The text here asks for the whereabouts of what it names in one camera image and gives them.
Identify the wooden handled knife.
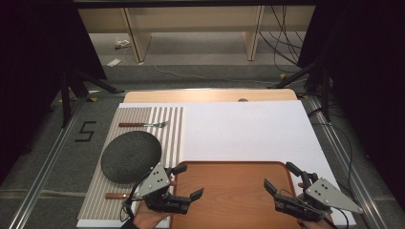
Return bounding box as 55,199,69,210
104,192,143,200

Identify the brown wooden tray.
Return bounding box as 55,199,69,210
169,160,302,229

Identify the dark grey round plate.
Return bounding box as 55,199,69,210
100,130,163,185

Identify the white board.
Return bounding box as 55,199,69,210
75,99,357,229

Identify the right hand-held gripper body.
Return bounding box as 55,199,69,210
273,173,364,223

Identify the dark curtain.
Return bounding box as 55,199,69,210
0,0,108,187
296,0,405,203

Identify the light wooden table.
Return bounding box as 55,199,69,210
122,88,299,104

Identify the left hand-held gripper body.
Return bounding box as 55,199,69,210
136,162,193,215

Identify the metal floor rail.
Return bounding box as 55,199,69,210
301,94,384,229
7,97,88,229

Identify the thin black floor cable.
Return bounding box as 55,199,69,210
308,107,355,193

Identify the light wooden shelf unit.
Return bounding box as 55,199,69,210
77,5,317,64

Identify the person's right hand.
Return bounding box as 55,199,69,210
296,216,336,229

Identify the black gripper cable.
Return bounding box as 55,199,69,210
322,207,351,229
119,171,155,223

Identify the black metal stand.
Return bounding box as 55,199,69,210
267,59,332,123
59,67,126,129

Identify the bundle of black cables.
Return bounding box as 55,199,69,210
258,5,308,67

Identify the wooden handled fork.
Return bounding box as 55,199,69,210
117,120,169,129

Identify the striped grey placemat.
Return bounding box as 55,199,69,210
76,106,185,221

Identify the flat white paper scrap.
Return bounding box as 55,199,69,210
106,57,123,68

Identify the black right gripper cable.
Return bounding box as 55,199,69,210
322,207,351,229

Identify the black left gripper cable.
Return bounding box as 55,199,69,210
119,171,155,223

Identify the crumpled paper scrap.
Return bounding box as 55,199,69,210
114,38,132,51

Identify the person's left hand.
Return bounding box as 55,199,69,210
133,201,172,229

